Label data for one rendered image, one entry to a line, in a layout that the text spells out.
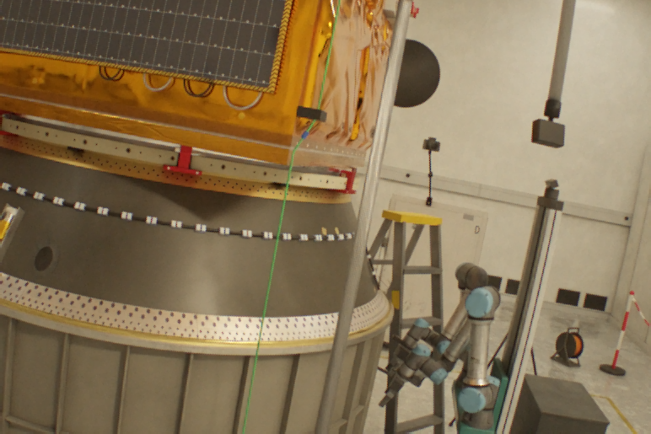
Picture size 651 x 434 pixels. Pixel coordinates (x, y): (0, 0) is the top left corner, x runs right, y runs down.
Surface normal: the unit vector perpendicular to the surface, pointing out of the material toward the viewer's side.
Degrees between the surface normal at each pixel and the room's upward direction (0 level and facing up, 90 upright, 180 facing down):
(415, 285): 90
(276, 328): 43
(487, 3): 90
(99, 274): 62
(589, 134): 90
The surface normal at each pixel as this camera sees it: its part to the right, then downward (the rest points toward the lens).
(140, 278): 0.27, -0.39
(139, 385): 0.26, 0.09
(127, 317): 0.27, -0.66
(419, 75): -0.14, 0.02
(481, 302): -0.51, -0.19
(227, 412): 0.50, 0.13
